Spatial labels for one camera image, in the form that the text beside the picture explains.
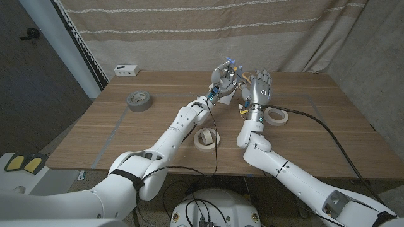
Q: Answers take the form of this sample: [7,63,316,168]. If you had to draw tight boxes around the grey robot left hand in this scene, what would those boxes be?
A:
[206,58,243,103]

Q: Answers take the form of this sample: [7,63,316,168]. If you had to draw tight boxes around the grey tape strip marking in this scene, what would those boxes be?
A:
[90,106,130,170]
[311,96,360,178]

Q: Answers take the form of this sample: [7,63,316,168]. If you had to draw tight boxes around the grey duct tape roll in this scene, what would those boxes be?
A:
[126,90,154,113]

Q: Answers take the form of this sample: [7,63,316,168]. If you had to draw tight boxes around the white tissue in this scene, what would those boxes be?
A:
[208,82,237,105]

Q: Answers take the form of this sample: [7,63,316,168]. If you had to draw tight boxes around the white power strip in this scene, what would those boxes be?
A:
[114,64,140,77]

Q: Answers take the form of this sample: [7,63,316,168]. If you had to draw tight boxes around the large beige masking tape roll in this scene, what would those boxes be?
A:
[193,127,221,151]

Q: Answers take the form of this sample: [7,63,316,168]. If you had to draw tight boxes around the beige striped curtain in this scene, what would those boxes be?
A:
[59,0,369,79]

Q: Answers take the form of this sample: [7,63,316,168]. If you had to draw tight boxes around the black white zigzag rail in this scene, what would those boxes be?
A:
[52,0,110,91]

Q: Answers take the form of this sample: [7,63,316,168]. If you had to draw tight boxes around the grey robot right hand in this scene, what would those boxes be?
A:
[241,68,274,123]

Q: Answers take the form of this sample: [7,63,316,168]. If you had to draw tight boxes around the small beige masking tape roll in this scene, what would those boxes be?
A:
[200,128,214,146]

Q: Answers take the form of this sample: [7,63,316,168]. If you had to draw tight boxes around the black torso cable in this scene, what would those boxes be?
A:
[184,198,229,226]

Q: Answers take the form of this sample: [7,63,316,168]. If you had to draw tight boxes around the medium beige masking tape roll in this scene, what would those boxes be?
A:
[263,107,289,127]

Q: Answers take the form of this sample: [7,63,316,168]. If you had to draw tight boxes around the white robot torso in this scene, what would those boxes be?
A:
[170,188,262,227]

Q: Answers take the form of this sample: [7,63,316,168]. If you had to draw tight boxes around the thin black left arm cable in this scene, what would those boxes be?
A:
[141,97,219,181]

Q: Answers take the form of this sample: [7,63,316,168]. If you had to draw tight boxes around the black door handle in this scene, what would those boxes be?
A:
[20,27,41,41]

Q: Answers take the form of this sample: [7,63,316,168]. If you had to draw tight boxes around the white door frame post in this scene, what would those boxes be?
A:
[18,0,102,99]

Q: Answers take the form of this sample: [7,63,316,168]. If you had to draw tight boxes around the white floor platform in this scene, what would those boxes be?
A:
[0,153,80,196]

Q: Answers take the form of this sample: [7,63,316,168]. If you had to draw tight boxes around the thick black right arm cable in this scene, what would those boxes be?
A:
[268,105,389,209]

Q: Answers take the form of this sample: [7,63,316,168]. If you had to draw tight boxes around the grey table leg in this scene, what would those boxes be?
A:
[289,189,309,219]

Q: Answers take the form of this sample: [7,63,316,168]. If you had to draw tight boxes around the orange grey handled scissors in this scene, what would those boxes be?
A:
[220,54,256,91]

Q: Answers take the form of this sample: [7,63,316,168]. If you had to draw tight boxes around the yellow black foot pedal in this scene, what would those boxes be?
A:
[27,154,50,175]
[4,153,28,173]

